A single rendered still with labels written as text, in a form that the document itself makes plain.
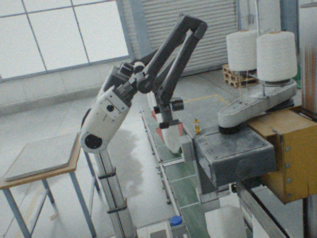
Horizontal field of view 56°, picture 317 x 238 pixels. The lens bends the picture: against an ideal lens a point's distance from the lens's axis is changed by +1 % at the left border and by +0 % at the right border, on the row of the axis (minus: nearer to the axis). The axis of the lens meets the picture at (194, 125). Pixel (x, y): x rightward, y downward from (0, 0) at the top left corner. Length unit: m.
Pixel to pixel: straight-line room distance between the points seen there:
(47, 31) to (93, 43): 1.14
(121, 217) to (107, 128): 0.67
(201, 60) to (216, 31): 0.94
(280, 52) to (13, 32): 8.21
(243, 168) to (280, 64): 0.38
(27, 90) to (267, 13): 7.19
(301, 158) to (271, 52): 0.43
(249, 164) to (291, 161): 0.23
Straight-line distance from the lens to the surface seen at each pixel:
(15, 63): 8.98
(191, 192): 2.55
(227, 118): 1.13
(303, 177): 1.26
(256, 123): 1.23
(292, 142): 1.16
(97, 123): 1.67
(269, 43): 1.06
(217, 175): 1.00
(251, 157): 1.02
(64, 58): 8.73
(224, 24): 9.12
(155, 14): 8.63
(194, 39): 1.45
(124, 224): 2.12
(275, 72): 1.07
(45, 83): 8.93
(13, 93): 9.17
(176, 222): 1.53
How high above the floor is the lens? 1.81
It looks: 21 degrees down
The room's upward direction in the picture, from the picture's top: 10 degrees counter-clockwise
